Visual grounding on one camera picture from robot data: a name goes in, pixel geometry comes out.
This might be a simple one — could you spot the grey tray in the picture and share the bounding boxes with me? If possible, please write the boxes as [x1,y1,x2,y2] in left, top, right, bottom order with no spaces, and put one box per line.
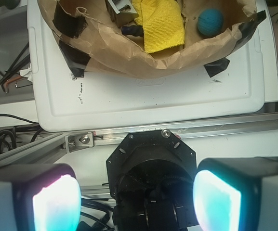
[0,5,34,104]

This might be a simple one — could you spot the black floor cables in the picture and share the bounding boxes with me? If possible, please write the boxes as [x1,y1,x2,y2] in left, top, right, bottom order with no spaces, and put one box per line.
[0,107,45,161]

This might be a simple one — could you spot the hex keys bundle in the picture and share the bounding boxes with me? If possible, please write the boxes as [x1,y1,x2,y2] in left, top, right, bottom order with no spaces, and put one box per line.
[0,42,30,93]

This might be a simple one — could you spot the dark blue rope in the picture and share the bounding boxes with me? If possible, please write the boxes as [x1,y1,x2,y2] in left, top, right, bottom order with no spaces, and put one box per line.
[121,25,144,38]

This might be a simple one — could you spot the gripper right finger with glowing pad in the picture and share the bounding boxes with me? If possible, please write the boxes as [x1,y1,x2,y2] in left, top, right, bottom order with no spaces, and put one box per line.
[193,156,278,231]

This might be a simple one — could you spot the blue ball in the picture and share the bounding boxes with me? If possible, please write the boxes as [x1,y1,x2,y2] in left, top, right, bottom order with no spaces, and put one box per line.
[197,9,224,37]

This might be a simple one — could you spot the white plastic lid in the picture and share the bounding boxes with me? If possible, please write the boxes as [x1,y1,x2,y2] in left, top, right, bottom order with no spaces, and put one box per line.
[27,0,278,132]

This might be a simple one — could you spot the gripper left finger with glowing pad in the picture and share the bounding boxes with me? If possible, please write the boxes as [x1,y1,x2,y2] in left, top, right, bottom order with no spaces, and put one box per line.
[0,164,81,231]

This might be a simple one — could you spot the silver metal bracket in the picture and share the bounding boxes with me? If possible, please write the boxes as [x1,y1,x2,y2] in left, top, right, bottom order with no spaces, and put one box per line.
[105,0,138,28]

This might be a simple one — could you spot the aluminium frame rail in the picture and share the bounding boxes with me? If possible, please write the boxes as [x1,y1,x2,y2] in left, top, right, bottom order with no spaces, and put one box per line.
[0,112,278,165]

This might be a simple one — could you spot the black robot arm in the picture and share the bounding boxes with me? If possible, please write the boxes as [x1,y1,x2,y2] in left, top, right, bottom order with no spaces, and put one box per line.
[0,130,278,231]

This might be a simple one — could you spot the yellow cloth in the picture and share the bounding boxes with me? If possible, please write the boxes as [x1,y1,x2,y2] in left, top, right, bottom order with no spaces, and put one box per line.
[132,0,185,53]

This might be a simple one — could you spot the brown paper bag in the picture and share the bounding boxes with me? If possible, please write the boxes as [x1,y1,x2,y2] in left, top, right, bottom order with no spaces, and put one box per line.
[38,0,266,79]

